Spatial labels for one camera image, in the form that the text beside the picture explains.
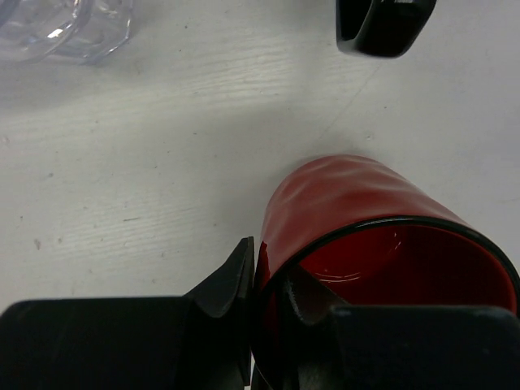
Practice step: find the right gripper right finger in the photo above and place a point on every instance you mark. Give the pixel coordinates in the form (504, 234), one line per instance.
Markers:
(328, 343)

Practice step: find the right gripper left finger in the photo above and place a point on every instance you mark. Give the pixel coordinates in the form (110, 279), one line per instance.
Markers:
(199, 340)

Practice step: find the red cup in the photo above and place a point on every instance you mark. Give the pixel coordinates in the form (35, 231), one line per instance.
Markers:
(373, 238)

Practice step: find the black mug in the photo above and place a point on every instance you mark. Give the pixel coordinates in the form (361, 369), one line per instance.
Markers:
(380, 28)

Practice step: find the clear faceted glass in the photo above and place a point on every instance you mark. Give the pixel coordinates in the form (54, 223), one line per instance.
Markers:
(78, 31)

